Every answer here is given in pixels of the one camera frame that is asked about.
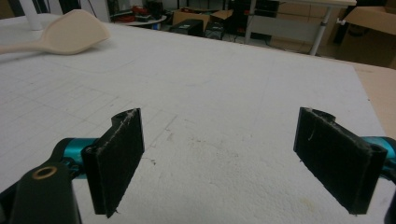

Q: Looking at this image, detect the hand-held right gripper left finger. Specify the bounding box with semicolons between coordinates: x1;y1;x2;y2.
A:
80;107;146;218

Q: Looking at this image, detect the large open cardboard box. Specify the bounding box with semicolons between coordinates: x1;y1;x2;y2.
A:
334;6;396;70

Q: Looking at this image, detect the red tool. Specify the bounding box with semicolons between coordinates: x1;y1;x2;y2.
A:
131;6;151;19

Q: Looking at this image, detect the small open cardboard box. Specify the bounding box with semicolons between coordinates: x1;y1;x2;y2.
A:
172;8;234;30

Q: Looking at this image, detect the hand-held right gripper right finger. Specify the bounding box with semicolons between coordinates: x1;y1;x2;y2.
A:
293;106;389;217

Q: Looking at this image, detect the beige wooden spatula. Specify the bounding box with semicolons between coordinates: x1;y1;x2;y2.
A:
0;8;111;56

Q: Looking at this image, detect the white desk with metal legs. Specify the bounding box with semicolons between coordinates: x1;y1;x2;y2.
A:
244;0;358;57

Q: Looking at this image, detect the black equipment case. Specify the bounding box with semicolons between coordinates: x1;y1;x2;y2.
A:
168;18;205;37

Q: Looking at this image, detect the white cylindrical post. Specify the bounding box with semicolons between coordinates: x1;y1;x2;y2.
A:
19;0;44;32

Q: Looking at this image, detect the round white side table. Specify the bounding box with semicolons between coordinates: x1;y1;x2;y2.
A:
120;14;168;31

